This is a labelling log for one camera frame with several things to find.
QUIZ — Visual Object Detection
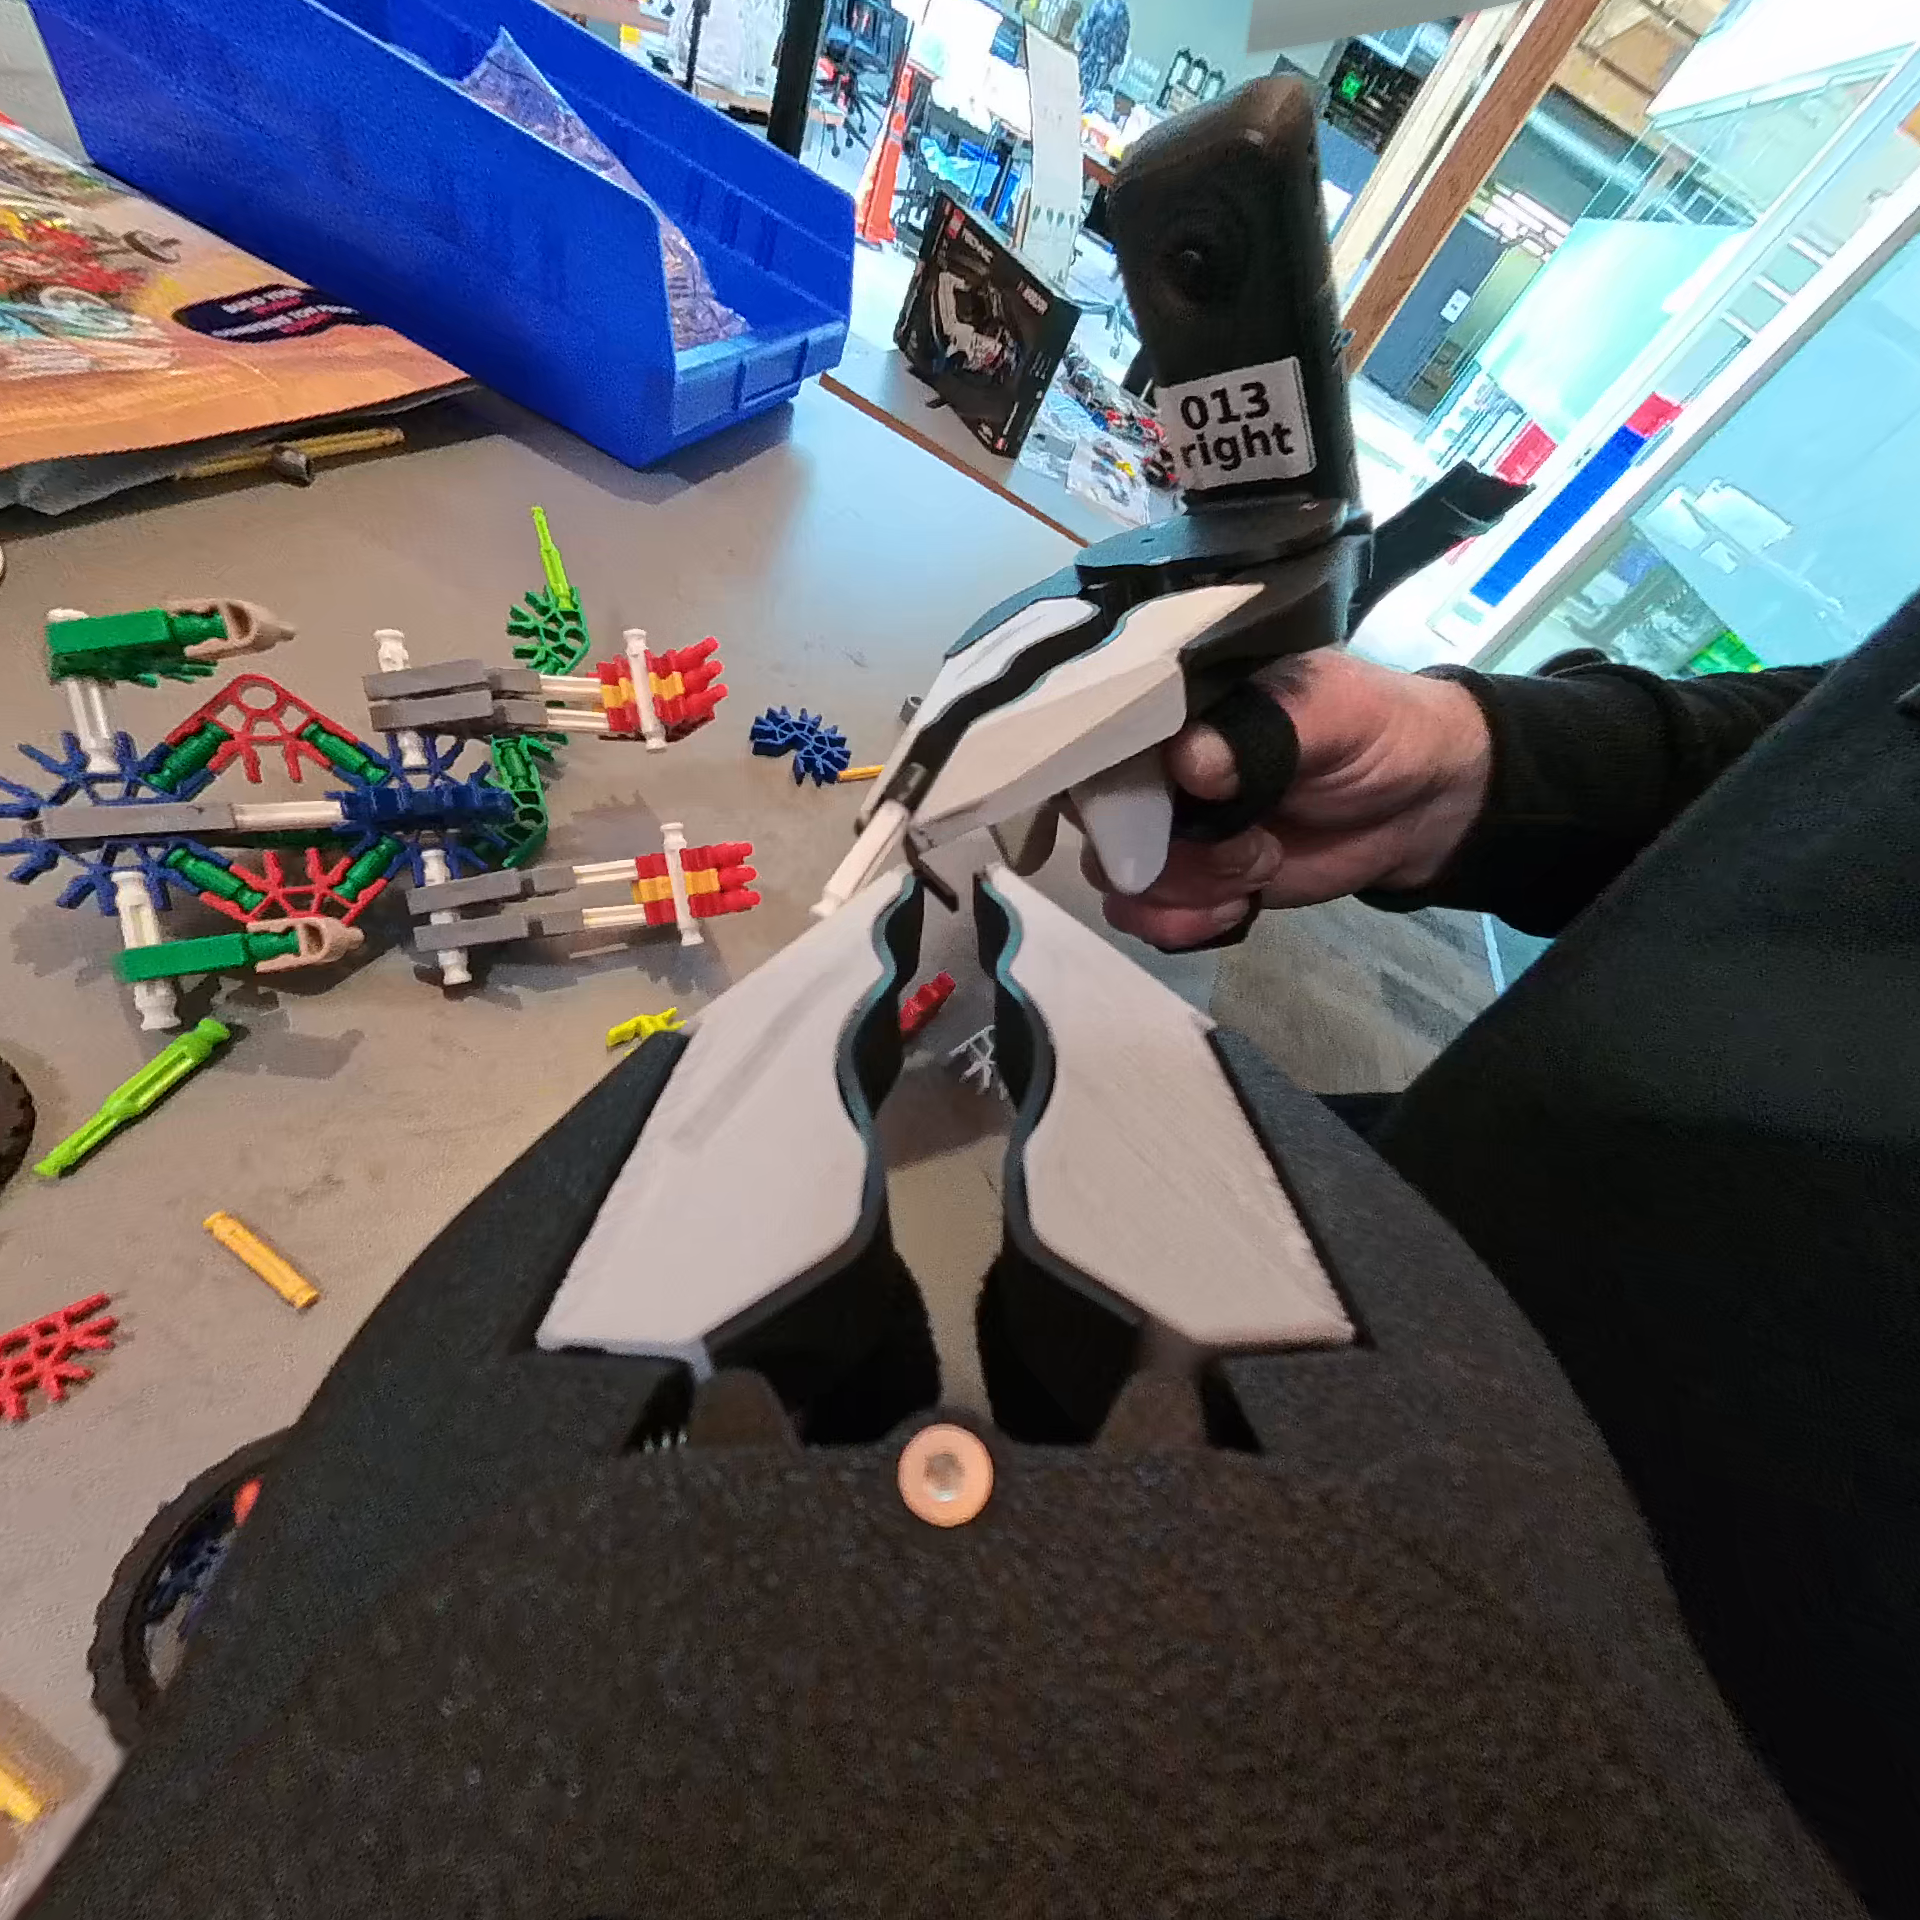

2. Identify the person's dark clothing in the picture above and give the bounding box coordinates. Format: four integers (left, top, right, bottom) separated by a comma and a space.
1321, 604, 1920, 1920

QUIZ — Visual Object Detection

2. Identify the printed instruction booklet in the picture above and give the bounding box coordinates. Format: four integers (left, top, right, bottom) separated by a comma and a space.
0, 120, 463, 509

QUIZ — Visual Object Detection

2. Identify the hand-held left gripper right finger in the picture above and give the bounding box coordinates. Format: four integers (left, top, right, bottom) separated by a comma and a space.
969, 868, 1354, 1445

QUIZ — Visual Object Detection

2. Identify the person's right hand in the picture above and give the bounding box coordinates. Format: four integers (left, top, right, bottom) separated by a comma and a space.
1095, 644, 1495, 955

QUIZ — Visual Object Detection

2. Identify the pile of toy parts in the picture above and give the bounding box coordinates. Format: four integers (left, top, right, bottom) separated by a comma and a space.
1036, 348, 1184, 508

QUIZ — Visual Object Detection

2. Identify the multicoloured construction toy model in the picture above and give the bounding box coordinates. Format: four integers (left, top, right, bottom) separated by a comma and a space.
0, 508, 763, 1034

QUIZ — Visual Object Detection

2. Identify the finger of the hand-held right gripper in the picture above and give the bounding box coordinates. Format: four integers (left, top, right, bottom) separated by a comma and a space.
857, 595, 1114, 829
896, 583, 1269, 861

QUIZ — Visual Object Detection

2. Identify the lime green plastic rod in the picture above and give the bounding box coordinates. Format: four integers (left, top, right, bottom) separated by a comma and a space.
27, 1014, 235, 1176

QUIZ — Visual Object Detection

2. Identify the person's right forearm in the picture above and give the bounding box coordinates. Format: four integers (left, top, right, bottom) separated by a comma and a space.
1354, 663, 1844, 939

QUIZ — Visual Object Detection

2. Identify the blue snowflake connector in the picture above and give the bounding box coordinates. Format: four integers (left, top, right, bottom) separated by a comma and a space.
749, 704, 855, 788

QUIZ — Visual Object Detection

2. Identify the white plastic rod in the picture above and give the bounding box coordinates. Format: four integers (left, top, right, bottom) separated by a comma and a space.
804, 803, 914, 921

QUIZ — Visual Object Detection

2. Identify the black pillar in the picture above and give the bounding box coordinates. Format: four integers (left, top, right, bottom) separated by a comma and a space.
763, 0, 827, 154

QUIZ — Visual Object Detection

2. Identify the red fan connector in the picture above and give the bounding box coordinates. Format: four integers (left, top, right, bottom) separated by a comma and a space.
0, 1290, 119, 1424

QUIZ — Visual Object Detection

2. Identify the wooden pillar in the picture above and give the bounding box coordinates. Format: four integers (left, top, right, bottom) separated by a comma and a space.
1333, 0, 1608, 369

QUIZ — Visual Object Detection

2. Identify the long yellow rod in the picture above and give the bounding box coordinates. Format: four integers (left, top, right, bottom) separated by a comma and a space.
175, 429, 407, 483

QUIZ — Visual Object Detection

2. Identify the dark blue connector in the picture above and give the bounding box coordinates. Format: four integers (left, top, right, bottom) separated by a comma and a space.
138, 1521, 246, 1632

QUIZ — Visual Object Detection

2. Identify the blue plastic bin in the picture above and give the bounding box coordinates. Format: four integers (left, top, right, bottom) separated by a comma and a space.
27, 0, 857, 469

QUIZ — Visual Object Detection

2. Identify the black box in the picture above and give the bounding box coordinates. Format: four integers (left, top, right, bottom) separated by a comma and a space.
896, 193, 1085, 457

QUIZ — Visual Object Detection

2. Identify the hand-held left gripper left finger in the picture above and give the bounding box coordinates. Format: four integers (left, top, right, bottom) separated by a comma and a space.
536, 868, 942, 1445

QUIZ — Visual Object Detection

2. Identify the clear bag of parts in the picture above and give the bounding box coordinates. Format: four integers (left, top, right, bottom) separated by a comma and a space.
459, 28, 749, 354

